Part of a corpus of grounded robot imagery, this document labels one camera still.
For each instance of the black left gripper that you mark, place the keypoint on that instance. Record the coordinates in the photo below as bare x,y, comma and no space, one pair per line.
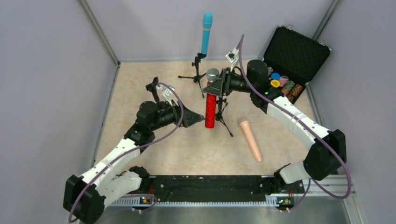
180,114

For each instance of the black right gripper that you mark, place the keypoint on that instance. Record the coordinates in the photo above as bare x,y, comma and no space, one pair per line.
227,83

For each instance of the red glitter microphone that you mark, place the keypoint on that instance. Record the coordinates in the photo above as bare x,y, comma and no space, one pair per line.
210,110

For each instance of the small black tripod mic stand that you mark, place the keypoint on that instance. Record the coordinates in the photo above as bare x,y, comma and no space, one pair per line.
197,78

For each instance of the black tripod stand with basket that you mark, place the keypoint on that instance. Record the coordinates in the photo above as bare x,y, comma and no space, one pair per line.
221,105

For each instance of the black round-base mic stand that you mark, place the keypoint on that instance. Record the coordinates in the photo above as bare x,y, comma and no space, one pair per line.
152,87

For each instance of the beige microphone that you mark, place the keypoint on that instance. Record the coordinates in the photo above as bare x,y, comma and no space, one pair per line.
246,128

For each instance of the blue microphone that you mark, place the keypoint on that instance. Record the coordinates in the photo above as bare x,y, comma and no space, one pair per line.
207,24

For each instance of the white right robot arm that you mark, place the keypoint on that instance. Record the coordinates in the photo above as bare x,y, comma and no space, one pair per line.
326,148

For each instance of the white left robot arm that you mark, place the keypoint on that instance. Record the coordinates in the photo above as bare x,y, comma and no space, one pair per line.
88,195

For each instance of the yellow big blind button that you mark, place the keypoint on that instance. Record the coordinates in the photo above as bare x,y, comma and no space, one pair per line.
275,83

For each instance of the blue dealer button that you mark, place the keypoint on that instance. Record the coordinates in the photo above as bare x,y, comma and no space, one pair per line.
275,76

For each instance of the black poker chip case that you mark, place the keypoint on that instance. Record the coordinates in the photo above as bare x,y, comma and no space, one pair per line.
296,56

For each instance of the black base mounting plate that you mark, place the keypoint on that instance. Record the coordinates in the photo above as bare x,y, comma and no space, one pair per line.
216,188

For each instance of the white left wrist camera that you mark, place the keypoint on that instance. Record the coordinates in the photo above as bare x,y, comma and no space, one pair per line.
167,92

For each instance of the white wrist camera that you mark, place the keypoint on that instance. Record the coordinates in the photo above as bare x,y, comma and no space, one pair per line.
233,57
167,92

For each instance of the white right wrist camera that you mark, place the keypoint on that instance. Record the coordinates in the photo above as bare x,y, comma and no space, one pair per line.
233,57

